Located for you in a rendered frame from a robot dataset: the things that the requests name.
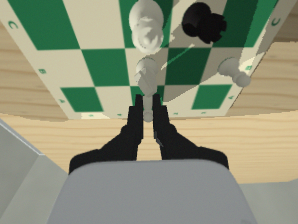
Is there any black rook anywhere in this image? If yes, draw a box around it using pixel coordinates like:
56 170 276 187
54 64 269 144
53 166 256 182
182 2 227 44

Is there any green and cream chessboard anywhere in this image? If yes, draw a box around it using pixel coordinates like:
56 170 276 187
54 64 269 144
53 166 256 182
0 0 297 120

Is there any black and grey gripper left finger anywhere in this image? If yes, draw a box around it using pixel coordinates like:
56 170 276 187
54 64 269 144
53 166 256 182
69 94 144 174

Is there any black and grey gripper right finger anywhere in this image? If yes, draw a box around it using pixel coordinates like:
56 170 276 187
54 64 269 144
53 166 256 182
152 94 229 169

